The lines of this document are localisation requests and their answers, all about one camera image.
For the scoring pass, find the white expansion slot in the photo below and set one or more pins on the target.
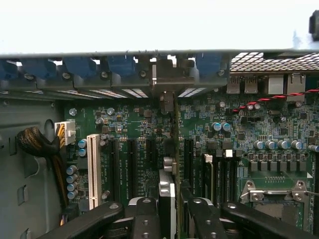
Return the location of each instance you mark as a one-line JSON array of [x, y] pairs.
[[93, 169]]

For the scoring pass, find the long black expansion slot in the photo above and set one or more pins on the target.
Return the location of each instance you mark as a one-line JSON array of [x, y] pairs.
[[132, 169], [189, 164], [114, 169]]

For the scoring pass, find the short black expansion slot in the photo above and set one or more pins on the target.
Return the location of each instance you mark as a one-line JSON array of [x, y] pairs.
[[152, 149]]

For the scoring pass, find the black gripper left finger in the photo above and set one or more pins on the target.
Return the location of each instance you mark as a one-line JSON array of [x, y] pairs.
[[145, 219]]

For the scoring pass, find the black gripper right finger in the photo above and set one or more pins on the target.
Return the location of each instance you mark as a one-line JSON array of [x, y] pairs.
[[203, 219]]

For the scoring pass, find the open grey PC case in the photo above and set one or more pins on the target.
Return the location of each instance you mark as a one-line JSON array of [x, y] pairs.
[[25, 112]]

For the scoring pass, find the CPU socket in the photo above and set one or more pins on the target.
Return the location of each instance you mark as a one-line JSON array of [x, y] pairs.
[[271, 210]]

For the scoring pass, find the green motherboard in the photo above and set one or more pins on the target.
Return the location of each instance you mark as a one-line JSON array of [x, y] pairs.
[[139, 119]]

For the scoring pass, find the white power connector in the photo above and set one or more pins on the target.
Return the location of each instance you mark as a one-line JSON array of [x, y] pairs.
[[69, 129]]

